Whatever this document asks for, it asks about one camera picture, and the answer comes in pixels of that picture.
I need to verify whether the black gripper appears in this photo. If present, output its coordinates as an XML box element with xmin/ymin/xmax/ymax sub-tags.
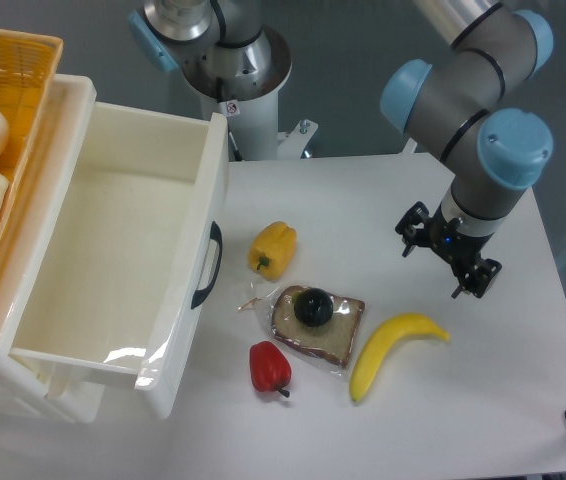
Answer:
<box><xmin>395</xmin><ymin>201</ymin><xmax>502</xmax><ymax>298</ymax></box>

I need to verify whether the dark purple mangosteen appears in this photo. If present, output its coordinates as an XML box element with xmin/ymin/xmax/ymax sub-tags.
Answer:
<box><xmin>293</xmin><ymin>288</ymin><xmax>334</xmax><ymax>328</ymax></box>

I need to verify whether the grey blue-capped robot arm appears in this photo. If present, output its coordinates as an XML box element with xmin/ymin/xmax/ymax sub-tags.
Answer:
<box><xmin>128</xmin><ymin>1</ymin><xmax>554</xmax><ymax>297</ymax></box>

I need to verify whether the yellow banana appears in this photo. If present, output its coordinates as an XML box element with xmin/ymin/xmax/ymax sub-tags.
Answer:
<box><xmin>349</xmin><ymin>312</ymin><xmax>451</xmax><ymax>404</ymax></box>

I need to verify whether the bagged bread slice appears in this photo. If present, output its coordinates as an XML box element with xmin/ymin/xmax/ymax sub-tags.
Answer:
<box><xmin>238</xmin><ymin>284</ymin><xmax>366</xmax><ymax>376</ymax></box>

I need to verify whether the yellow bell pepper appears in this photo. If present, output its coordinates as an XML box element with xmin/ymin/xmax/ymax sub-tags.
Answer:
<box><xmin>247</xmin><ymin>221</ymin><xmax>297</xmax><ymax>281</ymax></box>

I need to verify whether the red bell pepper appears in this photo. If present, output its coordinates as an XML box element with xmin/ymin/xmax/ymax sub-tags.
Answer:
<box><xmin>249</xmin><ymin>341</ymin><xmax>292</xmax><ymax>398</ymax></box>

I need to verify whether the white plastic drawer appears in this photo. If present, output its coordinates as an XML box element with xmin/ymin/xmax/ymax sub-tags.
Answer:
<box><xmin>11</xmin><ymin>103</ymin><xmax>229</xmax><ymax>422</ymax></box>

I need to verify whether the orange woven basket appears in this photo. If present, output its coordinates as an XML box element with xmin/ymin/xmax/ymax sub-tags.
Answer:
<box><xmin>0</xmin><ymin>29</ymin><xmax>63</xmax><ymax>253</ymax></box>

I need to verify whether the white drawer cabinet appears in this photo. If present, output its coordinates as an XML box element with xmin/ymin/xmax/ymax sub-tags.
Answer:
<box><xmin>0</xmin><ymin>74</ymin><xmax>110</xmax><ymax>423</ymax></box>

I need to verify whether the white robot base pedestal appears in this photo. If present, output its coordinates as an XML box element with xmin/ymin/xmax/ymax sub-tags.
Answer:
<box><xmin>182</xmin><ymin>26</ymin><xmax>318</xmax><ymax>161</ymax></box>

